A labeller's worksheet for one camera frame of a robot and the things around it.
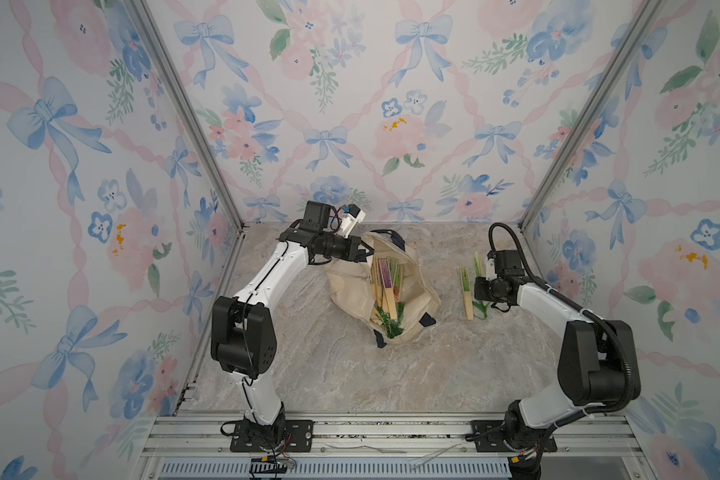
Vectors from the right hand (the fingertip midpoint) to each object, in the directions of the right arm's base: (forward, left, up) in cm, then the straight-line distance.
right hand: (484, 287), depth 94 cm
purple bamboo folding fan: (+3, +31, -1) cm, 31 cm away
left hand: (+1, +35, +17) cm, 39 cm away
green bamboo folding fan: (+4, +4, -5) cm, 7 cm away
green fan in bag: (-12, +29, -4) cm, 32 cm away
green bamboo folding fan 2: (-5, 0, -7) cm, 8 cm away
